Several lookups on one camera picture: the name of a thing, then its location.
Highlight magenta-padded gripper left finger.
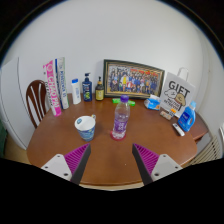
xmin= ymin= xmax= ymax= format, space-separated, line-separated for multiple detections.
xmin=41 ymin=143 xmax=92 ymax=185

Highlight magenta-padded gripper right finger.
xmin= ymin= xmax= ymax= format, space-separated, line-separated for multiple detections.
xmin=132 ymin=143 xmax=184 ymax=185

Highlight clear purple-label water bottle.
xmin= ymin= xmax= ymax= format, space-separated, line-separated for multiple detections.
xmin=111 ymin=94 xmax=131 ymax=141

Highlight white blue-patterned mug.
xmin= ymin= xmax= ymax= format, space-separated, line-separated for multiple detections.
xmin=74 ymin=114 xmax=97 ymax=142

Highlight white remote control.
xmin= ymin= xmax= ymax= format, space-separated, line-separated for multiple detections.
xmin=171 ymin=122 xmax=186 ymax=137

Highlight flat round red coaster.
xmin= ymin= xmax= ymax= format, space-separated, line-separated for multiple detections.
xmin=110 ymin=130 xmax=128 ymax=142

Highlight small brown patterned box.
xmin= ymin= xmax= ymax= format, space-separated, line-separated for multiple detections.
xmin=159 ymin=110 xmax=173 ymax=121

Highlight blue detergent bottle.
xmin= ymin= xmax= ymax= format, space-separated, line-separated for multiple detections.
xmin=177 ymin=101 xmax=198 ymax=133

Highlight blue tissue pack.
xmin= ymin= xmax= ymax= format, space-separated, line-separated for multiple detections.
xmin=143 ymin=94 xmax=162 ymax=111

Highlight white radiator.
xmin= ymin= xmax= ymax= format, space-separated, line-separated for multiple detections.
xmin=189 ymin=133 xmax=224 ymax=164

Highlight white bottle with blue cap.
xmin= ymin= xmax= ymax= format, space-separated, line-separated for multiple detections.
xmin=71 ymin=78 xmax=82 ymax=105

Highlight dark blue pump bottle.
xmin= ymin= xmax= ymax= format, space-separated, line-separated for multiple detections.
xmin=82 ymin=72 xmax=93 ymax=102

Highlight dark yellow-label pump bottle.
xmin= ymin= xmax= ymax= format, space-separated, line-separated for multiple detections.
xmin=94 ymin=76 xmax=105 ymax=102

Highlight white printed paper bag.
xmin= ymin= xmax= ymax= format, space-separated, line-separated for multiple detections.
xmin=159 ymin=67 xmax=197 ymax=118

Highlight dark wooden chair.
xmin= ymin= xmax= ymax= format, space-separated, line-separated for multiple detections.
xmin=25 ymin=79 xmax=51 ymax=129

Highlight framed group photo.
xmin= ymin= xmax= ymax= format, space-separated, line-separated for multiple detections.
xmin=102 ymin=59 xmax=166 ymax=100

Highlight white refrigerator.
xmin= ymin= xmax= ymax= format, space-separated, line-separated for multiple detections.
xmin=0 ymin=57 xmax=36 ymax=151

